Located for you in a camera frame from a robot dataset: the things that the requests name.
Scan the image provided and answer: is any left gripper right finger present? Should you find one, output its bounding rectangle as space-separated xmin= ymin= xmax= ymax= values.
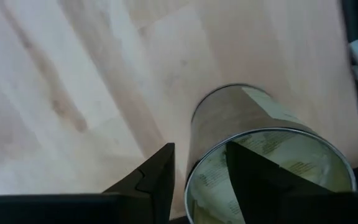
xmin=224 ymin=141 xmax=354 ymax=224

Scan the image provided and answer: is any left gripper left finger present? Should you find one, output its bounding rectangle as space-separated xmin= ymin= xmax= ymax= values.
xmin=103 ymin=142 xmax=177 ymax=224

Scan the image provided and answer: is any silver metal tin can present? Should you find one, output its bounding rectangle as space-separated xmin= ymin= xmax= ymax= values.
xmin=183 ymin=83 xmax=357 ymax=224

